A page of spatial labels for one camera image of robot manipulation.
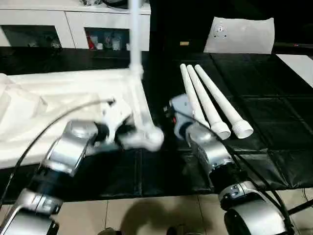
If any white flat panel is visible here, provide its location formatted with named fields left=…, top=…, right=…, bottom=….
left=203, top=17, right=276, bottom=55

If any white plastic table leg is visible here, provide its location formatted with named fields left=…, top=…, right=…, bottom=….
left=179, top=64, right=211, bottom=131
left=128, top=0, right=145, bottom=77
left=194, top=64, right=255, bottom=140
left=186, top=65, right=232, bottom=141

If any grey bag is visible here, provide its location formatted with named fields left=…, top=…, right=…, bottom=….
left=100, top=0, right=131, bottom=8

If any black folding stand leg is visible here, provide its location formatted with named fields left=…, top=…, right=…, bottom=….
left=288, top=199, right=313, bottom=216

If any white sheet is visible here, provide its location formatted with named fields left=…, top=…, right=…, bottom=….
left=276, top=54, right=313, bottom=89

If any white glass-door cabinet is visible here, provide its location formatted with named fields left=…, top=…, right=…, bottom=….
left=0, top=0, right=152, bottom=51

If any black work mat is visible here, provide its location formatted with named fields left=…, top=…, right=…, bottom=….
left=0, top=47, right=313, bottom=199

